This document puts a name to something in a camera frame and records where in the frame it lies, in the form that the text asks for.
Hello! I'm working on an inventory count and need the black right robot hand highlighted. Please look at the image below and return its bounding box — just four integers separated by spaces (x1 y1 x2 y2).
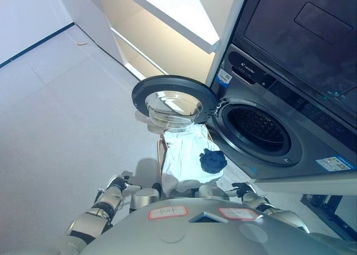
231 182 256 198

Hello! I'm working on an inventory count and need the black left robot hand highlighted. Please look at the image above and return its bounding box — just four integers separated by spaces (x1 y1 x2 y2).
110 174 142 196

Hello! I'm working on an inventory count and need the navy blue garment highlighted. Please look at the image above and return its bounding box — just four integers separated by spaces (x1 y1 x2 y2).
199 148 228 174

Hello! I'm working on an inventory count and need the brown wicker laundry basket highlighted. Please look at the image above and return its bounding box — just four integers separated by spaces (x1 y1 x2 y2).
157 131 215 184

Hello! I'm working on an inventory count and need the white machine platform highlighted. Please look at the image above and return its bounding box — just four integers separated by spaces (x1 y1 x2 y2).
253 177 357 196

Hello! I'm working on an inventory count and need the grey front-load washing machine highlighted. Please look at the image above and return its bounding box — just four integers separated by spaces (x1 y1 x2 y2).
205 42 357 180

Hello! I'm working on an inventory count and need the round washing machine door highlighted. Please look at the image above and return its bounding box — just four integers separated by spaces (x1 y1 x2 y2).
131 75 219 125

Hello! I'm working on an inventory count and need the red-bordered white sticker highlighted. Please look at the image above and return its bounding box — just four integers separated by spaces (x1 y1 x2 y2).
147 205 189 220
218 207 263 221

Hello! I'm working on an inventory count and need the silver left robot leg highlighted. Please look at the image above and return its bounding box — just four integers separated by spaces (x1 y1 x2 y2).
129 187 161 214

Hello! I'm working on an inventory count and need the silver robot leg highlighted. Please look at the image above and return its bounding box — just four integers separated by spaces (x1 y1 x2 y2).
195 185 231 203
129 187 161 214

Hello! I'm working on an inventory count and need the silver right robot leg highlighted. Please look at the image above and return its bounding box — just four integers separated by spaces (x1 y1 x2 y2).
195 185 231 203

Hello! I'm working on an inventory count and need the white cloth garment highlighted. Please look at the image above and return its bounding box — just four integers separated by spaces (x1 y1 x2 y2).
160 123 228 197

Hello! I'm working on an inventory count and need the silver robot torso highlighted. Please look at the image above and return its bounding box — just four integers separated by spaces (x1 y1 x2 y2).
0 198 357 255

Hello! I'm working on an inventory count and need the black metal stand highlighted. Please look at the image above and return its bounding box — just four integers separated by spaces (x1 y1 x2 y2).
300 194 357 240

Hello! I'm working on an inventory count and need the blue white energy label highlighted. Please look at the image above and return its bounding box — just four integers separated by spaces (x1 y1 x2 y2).
315 154 357 171

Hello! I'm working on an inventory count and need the blue white barcode label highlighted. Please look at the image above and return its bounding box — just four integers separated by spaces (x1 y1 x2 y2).
216 68 233 87

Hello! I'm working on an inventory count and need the dark stacked dryer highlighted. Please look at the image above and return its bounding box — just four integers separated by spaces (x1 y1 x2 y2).
231 0 357 114

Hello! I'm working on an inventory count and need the white open shelf cabinet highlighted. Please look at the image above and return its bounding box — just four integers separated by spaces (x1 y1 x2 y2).
52 0 252 86

